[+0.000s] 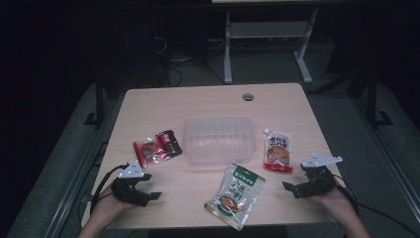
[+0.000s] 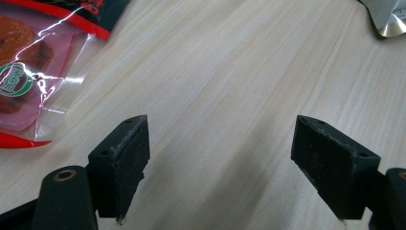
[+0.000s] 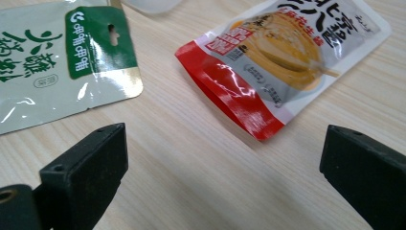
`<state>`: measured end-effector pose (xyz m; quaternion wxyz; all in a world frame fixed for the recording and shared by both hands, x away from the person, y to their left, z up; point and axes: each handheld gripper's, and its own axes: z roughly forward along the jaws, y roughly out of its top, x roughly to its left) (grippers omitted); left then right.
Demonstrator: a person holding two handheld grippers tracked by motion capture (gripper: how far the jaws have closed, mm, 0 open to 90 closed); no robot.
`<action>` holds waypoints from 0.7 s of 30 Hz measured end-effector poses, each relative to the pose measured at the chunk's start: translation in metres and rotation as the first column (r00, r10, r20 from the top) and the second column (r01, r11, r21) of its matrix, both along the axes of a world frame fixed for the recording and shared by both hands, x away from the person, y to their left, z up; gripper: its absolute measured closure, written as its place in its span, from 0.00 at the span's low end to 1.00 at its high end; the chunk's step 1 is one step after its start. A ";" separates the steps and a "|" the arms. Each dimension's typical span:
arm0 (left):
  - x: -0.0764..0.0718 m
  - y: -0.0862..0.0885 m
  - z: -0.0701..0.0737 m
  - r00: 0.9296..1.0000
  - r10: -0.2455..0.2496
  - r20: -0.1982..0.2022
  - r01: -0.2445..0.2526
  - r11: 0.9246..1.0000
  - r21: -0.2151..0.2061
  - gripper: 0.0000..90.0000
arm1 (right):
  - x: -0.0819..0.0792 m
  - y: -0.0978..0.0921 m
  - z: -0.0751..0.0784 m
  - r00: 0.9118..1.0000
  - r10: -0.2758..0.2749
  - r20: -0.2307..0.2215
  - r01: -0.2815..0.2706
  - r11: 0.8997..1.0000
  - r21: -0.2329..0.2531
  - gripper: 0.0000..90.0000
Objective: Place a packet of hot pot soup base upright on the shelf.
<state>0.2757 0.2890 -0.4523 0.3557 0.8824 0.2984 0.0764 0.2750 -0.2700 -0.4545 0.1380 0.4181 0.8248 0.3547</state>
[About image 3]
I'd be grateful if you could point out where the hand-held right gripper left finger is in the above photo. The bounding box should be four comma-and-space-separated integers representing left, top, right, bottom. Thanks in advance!
33, 123, 129, 230

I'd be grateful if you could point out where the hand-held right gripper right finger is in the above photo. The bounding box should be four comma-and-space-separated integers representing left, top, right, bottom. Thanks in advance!
319, 124, 406, 230

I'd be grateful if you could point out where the green and white snack packet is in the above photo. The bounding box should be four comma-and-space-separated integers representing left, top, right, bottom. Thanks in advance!
0, 0, 144, 136

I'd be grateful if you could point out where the red and white sauce pouch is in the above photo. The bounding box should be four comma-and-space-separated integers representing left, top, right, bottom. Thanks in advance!
174, 0, 393, 142

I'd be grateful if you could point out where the clear plastic container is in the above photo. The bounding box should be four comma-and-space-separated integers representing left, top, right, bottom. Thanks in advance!
120, 0, 185, 14

